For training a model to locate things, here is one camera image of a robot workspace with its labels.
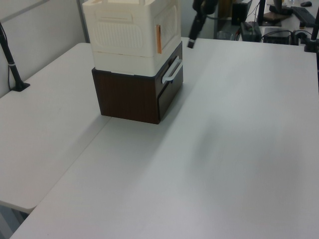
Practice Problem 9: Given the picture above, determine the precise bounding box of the cream plastic cabinet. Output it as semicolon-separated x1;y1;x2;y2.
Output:
82;0;183;77

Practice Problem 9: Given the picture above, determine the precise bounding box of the black camera stand pole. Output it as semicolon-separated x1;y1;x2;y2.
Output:
0;21;31;93

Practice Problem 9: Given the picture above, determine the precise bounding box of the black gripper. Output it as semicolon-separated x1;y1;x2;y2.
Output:
187;0;219;49

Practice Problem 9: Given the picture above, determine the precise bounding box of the black device with green light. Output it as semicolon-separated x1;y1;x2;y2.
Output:
240;21;263;42

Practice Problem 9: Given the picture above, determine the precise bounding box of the black monitor stand pole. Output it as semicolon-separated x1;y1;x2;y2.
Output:
257;0;267;26

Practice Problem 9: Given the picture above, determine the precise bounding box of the black keyboard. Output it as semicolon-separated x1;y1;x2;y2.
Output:
290;6;319;27

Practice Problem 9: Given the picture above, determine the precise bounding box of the brown drawer without handle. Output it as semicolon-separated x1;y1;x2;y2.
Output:
156;80;184;122

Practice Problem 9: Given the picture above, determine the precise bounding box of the dark brown wooden drawer box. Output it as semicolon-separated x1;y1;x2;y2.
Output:
91;41;184;125

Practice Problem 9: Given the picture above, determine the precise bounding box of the brown drawer with handle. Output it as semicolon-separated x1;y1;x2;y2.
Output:
154;42;184;97

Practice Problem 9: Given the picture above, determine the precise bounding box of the white drawer handle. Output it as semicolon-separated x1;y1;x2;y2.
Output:
161;55;184;84

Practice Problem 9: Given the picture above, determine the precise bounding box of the black electronics case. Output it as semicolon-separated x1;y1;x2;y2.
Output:
261;26;293;45

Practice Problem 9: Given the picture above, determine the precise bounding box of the cream cabinet door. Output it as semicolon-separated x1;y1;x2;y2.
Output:
152;2;182;58

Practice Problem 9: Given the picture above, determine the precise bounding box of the black box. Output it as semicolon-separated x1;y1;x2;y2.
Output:
231;0;253;26

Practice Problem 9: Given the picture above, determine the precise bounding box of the brown wooden board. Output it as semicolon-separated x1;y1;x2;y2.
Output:
263;10;284;27

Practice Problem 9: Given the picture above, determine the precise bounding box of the black clamp stand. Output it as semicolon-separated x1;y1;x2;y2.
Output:
302;13;319;53

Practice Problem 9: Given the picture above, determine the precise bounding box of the orange strip on door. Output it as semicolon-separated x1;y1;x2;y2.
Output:
155;24;163;54

